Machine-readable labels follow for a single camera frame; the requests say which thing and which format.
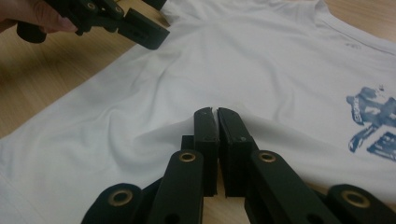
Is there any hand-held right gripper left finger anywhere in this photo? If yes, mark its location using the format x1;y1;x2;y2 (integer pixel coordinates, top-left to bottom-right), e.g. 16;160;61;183
181;106;219;198

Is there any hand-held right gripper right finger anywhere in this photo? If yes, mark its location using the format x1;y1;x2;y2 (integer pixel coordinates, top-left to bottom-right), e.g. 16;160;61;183
217;106;260;199

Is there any white t-shirt with blue print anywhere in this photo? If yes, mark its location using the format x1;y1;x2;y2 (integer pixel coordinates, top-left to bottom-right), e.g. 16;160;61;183
0;0;396;224

